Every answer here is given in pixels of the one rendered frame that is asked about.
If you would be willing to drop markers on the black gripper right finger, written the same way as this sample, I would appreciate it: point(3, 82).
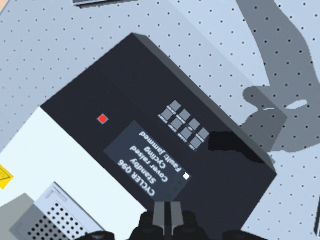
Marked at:
point(182, 225)

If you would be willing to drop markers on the white lab instrument with lid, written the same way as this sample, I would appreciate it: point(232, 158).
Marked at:
point(131, 129)

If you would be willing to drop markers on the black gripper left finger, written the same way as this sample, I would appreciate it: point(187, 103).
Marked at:
point(153, 225)

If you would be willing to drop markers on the grey perforated base plate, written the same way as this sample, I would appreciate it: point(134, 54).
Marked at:
point(257, 60)

